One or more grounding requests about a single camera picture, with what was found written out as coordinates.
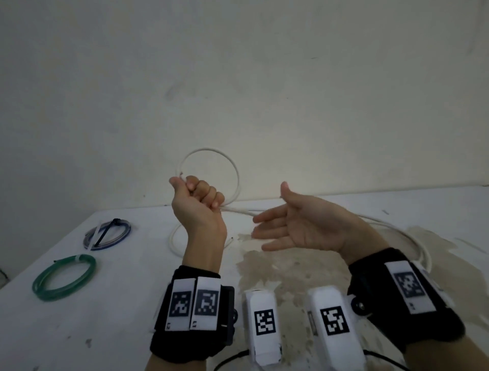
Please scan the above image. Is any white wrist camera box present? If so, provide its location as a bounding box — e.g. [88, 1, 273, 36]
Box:
[305, 285, 368, 371]
[243, 289, 283, 368]

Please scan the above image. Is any person's left forearm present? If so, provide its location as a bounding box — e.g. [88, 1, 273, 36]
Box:
[144, 229, 227, 371]

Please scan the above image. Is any white fiducial marker tag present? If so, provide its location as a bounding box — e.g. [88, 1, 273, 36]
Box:
[165, 279, 198, 332]
[190, 276, 222, 330]
[384, 261, 436, 315]

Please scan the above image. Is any blue coiled cable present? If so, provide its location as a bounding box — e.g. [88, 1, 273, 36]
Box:
[83, 219, 132, 251]

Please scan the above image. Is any black zip tie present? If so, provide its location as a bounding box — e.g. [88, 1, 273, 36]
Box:
[95, 218, 121, 248]

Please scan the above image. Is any black right wrist band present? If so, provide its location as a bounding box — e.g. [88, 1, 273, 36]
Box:
[346, 247, 466, 354]

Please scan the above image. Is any black camera cable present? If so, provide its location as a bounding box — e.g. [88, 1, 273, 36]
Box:
[213, 350, 253, 371]
[362, 349, 410, 371]

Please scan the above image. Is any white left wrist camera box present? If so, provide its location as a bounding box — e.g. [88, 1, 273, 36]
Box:
[243, 289, 283, 368]

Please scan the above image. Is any person's left hand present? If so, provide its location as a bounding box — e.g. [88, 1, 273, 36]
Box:
[169, 175, 227, 240]

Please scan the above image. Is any black wrist band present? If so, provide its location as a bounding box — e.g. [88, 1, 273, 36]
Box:
[149, 265, 239, 364]
[346, 247, 466, 354]

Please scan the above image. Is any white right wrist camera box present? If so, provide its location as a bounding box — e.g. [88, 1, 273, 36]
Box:
[305, 285, 368, 371]

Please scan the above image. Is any person's right hand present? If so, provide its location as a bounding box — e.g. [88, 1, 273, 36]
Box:
[252, 181, 368, 258]

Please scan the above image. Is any person's right forearm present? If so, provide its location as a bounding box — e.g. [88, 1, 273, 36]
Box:
[339, 220, 489, 371]

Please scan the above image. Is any white cable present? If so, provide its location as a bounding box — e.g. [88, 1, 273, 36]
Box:
[169, 148, 433, 273]

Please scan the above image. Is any black left wrist band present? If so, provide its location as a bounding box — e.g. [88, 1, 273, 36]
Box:
[149, 265, 239, 364]

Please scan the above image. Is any green coiled cable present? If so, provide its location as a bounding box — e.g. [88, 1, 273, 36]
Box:
[32, 254, 97, 302]

